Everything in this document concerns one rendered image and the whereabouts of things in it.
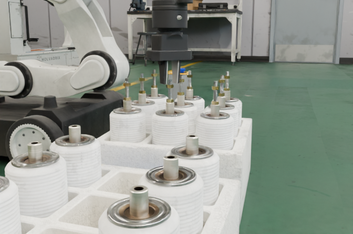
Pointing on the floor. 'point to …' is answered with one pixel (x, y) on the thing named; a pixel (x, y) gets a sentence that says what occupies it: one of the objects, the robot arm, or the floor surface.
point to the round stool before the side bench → (146, 45)
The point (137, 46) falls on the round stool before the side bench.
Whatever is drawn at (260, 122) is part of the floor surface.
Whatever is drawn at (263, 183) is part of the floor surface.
